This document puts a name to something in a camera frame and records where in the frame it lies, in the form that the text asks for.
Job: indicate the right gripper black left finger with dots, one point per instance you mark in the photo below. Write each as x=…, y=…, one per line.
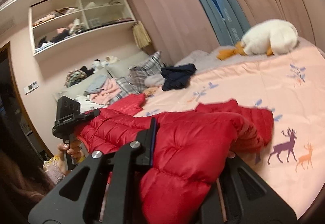
x=102, y=188

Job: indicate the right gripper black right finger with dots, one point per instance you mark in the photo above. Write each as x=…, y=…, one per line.
x=242, y=196

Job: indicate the large red down jacket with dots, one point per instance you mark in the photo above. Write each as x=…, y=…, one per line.
x=190, y=152

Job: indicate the pile of pink grey clothes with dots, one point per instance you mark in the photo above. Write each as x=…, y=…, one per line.
x=97, y=91

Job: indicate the person's left hand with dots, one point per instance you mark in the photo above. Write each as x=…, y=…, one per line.
x=73, y=150

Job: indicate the yellow snack bag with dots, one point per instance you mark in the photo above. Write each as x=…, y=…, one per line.
x=52, y=161

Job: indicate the small plush toys on headboard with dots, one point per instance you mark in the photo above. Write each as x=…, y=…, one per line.
x=103, y=64

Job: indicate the beige headboard cushion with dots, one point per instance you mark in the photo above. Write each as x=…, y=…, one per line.
x=116, y=70

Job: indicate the folded pink-red down jacket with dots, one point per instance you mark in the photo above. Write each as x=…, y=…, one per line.
x=130, y=105

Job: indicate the grey plaid pillow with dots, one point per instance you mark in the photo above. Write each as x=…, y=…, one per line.
x=134, y=82

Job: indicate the grey rolled garment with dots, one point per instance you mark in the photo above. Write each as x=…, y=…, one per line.
x=155, y=80

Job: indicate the yellow fringed hanging cloth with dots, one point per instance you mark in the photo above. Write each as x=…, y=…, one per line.
x=141, y=36

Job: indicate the dark navy garment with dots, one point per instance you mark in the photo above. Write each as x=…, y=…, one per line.
x=177, y=77

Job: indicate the pink deer print duvet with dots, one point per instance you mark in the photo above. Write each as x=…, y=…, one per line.
x=291, y=86

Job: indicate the grey bed sheet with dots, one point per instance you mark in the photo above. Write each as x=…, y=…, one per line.
x=204, y=61

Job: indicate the white plush goose toy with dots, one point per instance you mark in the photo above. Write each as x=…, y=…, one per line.
x=271, y=37

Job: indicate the teal lettered curtain panel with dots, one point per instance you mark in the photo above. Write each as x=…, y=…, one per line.
x=227, y=19

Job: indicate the white wall switch panel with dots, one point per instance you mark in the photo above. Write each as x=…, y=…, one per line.
x=30, y=88

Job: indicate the white wall shelf unit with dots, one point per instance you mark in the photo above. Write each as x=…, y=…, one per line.
x=53, y=22

